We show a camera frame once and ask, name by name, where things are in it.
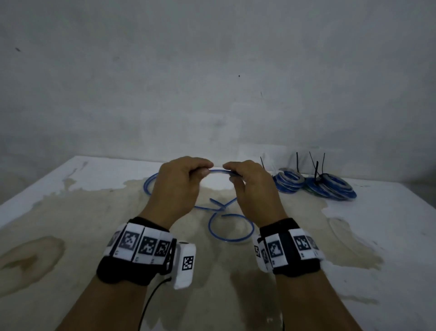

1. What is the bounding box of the person's left hand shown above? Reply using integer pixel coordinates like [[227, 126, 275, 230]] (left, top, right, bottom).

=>
[[139, 155, 215, 231]]

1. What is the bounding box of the person's right hand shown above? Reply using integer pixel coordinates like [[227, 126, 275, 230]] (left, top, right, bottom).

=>
[[222, 160, 289, 229]]

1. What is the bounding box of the black left wristband with markers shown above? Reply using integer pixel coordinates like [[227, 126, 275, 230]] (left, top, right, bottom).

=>
[[96, 216, 178, 287]]

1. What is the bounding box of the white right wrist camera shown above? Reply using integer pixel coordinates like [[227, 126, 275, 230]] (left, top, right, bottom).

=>
[[253, 235, 273, 274]]

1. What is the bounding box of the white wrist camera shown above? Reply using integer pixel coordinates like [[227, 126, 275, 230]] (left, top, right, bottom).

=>
[[171, 241, 197, 291], [253, 235, 273, 274]]

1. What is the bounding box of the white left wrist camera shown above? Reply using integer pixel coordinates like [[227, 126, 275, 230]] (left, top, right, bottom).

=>
[[171, 241, 197, 291]]

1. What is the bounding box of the black left camera cord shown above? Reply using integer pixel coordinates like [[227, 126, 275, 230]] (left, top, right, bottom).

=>
[[137, 276, 173, 331]]

